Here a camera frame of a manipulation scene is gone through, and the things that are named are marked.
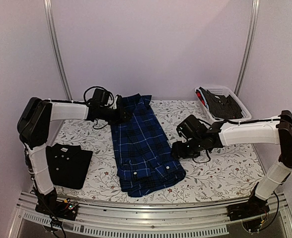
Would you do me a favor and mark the aluminium front rail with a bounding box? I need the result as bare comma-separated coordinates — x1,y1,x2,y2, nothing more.
8,192,292,238

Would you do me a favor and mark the aluminium frame post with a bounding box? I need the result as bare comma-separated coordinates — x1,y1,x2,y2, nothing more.
43,0,73,101
234,0,260,97

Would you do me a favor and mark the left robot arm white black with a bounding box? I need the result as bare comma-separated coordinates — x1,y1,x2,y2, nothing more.
17,86,132,196

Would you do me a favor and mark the folded black polo shirt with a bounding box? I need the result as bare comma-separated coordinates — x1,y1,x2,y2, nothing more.
46,143,93,190

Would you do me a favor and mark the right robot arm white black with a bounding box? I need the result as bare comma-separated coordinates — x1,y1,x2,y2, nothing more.
171,110,292,216

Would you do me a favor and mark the blue plaid long sleeve shirt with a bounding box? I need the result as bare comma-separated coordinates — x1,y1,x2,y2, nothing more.
111,94,186,197

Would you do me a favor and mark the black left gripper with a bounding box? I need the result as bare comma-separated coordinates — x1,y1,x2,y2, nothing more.
100,106,133,125

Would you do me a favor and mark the right aluminium frame post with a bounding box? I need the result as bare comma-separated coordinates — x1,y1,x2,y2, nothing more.
234,0,260,97

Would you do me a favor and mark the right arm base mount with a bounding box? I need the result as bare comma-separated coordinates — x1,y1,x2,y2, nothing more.
226,196,270,233

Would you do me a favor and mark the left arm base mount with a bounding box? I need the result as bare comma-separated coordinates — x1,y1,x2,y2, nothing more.
35,197,78,221

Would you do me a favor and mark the left aluminium frame post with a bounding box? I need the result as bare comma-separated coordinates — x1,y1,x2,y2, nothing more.
43,0,73,101

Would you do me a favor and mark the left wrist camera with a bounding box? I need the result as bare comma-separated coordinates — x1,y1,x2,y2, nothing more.
110,95,118,110

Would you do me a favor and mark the dark striped shirt in basket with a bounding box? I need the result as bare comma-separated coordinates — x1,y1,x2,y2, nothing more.
199,87,243,119

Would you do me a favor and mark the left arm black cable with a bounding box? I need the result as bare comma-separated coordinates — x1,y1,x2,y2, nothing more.
83,86,114,105

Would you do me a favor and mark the floral patterned table mat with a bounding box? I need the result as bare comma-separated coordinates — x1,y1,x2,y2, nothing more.
50,99,265,204

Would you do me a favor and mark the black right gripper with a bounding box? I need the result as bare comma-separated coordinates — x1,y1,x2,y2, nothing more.
170,137,204,160

